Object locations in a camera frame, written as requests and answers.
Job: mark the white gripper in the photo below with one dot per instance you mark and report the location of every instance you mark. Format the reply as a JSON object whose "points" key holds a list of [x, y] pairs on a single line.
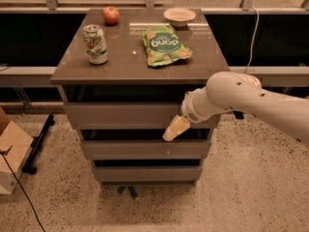
{"points": [[189, 110]]}

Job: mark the grey top drawer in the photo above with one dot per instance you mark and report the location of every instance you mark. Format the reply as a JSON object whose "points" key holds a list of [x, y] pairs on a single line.
{"points": [[121, 115]]}

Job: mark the grey drawer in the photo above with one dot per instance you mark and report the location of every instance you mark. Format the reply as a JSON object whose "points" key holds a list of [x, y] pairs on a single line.
{"points": [[121, 115], [147, 174], [145, 149]]}

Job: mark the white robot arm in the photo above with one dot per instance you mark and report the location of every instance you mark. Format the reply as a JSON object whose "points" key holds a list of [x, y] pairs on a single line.
{"points": [[231, 91]]}

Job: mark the grey drawer cabinet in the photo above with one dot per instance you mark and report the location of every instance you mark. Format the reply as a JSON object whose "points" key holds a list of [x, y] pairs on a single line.
{"points": [[126, 77]]}

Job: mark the grey middle drawer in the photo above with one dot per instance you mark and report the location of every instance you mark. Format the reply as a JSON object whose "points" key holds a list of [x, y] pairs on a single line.
{"points": [[145, 149]]}

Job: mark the grey bottom drawer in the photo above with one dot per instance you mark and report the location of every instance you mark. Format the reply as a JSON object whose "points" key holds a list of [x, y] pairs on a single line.
{"points": [[147, 174]]}

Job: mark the black stand leg right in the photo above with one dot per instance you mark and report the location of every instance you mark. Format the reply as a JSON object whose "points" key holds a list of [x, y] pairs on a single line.
{"points": [[239, 115]]}

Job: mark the black stand leg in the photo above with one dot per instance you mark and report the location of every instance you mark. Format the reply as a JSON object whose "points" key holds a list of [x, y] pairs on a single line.
{"points": [[36, 145], [239, 115]]}

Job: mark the green chip bag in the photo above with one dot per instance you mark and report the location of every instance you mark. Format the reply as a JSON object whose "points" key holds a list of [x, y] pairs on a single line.
{"points": [[163, 46]]}

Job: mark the white bowl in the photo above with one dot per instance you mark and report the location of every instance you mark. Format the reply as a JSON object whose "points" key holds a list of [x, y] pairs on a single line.
{"points": [[179, 17]]}

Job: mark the green white soda can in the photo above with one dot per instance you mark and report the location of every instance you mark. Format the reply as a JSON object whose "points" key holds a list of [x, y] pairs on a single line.
{"points": [[96, 47]]}

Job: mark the red apple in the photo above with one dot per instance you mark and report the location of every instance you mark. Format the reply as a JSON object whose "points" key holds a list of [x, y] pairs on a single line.
{"points": [[110, 15]]}

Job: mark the black stand leg left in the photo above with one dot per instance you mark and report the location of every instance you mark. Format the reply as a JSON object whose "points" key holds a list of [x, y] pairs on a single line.
{"points": [[36, 145]]}

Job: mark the cardboard box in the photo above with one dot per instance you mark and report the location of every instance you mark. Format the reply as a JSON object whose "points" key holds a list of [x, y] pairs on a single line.
{"points": [[16, 142]]}

